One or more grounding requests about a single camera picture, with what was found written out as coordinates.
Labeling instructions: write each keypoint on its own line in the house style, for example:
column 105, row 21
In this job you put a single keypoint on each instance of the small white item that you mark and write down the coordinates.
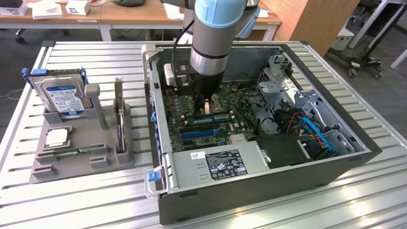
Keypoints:
column 264, row 13

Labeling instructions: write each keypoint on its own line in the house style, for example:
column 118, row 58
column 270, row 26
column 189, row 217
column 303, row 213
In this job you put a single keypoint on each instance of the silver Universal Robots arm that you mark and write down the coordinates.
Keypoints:
column 209, row 35

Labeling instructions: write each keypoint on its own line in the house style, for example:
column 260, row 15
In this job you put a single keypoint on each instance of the blue expansion slot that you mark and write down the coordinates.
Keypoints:
column 196, row 134

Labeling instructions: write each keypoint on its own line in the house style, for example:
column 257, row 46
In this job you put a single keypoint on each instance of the metal CPU socket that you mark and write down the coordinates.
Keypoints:
column 220, row 105

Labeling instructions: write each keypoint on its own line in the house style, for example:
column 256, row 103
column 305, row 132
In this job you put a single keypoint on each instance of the black rounded desk device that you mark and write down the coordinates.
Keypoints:
column 128, row 3

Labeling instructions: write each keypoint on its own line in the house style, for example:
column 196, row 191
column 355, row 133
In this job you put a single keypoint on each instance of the blue card retainer clip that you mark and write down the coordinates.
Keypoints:
column 152, row 114
column 156, row 138

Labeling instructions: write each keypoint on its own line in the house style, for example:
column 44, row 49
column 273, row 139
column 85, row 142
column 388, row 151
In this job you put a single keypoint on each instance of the white box black lid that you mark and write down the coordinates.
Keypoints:
column 12, row 9

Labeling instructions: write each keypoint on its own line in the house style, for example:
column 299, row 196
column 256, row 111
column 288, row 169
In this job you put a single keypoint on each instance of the silver power supply unit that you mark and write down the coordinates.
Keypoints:
column 186, row 171

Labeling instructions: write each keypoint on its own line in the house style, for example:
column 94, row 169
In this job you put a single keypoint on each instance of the black chair base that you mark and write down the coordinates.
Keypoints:
column 20, row 35

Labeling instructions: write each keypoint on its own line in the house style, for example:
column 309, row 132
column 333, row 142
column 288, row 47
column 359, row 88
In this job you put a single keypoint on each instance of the white labelled box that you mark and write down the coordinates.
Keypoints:
column 77, row 7

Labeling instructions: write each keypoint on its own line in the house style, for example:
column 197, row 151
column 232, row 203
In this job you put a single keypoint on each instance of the silver chipset heatsink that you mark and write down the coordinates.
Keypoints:
column 237, row 138

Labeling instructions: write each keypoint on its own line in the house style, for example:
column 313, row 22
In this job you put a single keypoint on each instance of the blue case release latch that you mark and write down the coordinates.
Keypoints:
column 152, row 177

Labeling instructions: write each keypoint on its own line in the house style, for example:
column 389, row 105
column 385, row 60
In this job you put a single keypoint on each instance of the blue disk caddy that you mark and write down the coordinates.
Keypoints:
column 38, row 72

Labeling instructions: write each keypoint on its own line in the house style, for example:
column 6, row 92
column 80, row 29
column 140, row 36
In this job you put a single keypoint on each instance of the white box red button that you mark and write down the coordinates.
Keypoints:
column 343, row 38

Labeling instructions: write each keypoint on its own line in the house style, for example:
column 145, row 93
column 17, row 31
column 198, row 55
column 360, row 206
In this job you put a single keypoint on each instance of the wooden desk white frame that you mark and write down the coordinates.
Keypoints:
column 142, row 14
column 78, row 19

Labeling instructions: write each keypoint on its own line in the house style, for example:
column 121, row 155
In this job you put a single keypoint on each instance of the wooden cabinet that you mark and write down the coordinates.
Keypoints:
column 311, row 23

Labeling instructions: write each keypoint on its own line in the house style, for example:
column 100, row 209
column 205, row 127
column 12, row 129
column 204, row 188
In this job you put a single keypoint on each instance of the white table frame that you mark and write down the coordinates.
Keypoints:
column 368, row 23

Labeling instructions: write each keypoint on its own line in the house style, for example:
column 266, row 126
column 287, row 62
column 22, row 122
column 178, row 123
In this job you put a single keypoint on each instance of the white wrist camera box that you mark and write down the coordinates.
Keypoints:
column 169, row 74

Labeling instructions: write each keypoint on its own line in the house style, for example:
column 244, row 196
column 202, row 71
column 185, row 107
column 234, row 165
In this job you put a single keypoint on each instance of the silver CPU chip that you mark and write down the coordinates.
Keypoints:
column 57, row 138

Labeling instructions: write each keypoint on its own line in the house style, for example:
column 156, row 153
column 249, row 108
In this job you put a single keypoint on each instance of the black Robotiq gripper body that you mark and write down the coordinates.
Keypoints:
column 208, row 86

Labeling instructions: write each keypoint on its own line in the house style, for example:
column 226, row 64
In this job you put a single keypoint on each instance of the black fan shroud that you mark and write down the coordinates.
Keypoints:
column 278, row 150

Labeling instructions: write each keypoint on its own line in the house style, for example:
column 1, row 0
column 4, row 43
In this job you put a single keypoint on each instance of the black wheeled stand base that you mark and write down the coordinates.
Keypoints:
column 365, row 63

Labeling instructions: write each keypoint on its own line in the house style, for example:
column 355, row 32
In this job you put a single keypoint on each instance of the graphics card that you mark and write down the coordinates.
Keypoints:
column 120, row 119

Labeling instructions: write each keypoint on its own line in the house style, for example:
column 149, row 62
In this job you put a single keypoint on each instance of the black open PC case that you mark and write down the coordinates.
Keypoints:
column 253, row 202

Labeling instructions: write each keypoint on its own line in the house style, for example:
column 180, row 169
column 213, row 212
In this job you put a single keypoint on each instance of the white flat carton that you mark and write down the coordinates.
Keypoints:
column 46, row 10

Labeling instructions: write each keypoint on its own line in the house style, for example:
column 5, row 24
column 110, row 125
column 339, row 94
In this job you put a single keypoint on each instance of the green RAM stick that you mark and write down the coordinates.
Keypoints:
column 221, row 117
column 69, row 152

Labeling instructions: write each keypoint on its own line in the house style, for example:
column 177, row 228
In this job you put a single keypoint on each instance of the green motherboard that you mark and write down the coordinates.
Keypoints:
column 237, row 105

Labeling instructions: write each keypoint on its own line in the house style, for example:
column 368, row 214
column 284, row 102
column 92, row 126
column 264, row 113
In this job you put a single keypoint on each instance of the hard disk blue label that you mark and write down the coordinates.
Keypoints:
column 60, row 95

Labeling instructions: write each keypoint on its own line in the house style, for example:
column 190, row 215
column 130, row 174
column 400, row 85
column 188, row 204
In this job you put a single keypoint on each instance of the grey parts rack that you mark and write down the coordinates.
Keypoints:
column 92, row 140

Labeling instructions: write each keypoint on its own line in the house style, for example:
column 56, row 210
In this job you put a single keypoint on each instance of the long black expansion slot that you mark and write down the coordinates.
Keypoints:
column 193, row 130

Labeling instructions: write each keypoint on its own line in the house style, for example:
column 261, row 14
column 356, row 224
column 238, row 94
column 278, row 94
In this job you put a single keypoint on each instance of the silver metal disk bay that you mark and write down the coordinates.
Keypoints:
column 273, row 91

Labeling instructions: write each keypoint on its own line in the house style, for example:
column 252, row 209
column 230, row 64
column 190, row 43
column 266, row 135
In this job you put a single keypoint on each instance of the white paper stack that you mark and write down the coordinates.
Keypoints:
column 172, row 12

